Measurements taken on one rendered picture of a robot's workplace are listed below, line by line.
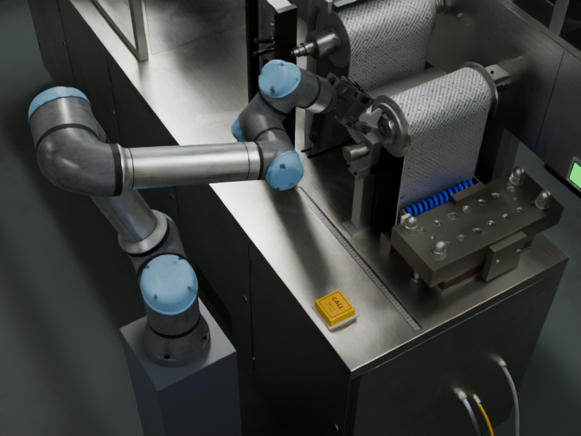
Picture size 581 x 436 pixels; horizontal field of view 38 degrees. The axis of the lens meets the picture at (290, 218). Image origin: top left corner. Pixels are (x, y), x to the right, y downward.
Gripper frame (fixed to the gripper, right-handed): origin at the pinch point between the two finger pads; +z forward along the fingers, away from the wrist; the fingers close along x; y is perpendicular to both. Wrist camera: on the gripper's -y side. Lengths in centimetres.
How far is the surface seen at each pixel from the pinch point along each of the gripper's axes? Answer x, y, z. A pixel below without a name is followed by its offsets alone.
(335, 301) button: -17.3, -37.3, 6.6
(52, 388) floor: 58, -147, 20
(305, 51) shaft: 21.7, 4.0, -8.4
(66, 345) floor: 72, -140, 28
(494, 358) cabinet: -34, -37, 61
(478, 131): -8.4, 11.5, 24.6
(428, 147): -8.4, 3.3, 11.5
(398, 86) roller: 10.2, 8.5, 13.1
